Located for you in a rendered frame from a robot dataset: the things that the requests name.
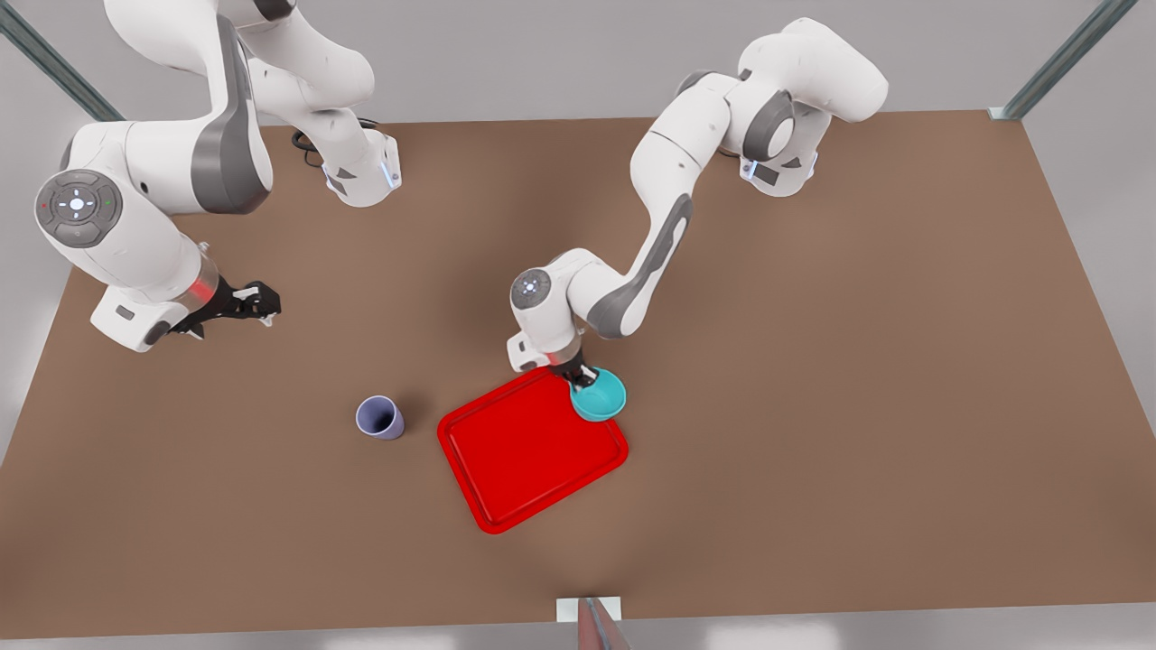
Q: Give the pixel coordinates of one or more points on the lavender cup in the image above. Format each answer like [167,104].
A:
[379,418]

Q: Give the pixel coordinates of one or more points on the teal bowl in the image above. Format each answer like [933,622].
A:
[603,399]

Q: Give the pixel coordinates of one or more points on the silver frame post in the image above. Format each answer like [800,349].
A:
[54,63]
[591,623]
[1061,59]

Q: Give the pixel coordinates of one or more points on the red tray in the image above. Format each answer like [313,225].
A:
[531,449]

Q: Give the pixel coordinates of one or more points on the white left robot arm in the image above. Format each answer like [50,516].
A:
[673,162]

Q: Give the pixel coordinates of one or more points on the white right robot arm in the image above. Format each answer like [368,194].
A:
[135,181]

